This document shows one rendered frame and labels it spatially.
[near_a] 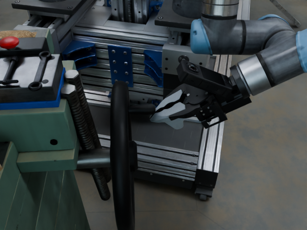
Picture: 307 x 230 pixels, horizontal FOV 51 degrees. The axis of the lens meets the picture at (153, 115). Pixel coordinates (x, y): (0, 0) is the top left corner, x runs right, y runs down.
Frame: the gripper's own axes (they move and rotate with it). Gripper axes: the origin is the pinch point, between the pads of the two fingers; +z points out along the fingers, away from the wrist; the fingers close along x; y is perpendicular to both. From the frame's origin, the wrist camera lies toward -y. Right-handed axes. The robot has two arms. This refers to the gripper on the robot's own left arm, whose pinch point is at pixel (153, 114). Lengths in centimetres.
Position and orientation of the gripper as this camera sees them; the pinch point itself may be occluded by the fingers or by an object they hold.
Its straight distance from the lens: 70.0
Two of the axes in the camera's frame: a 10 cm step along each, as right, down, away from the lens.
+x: -0.8, -7.0, 7.1
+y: 5.1, 5.9, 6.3
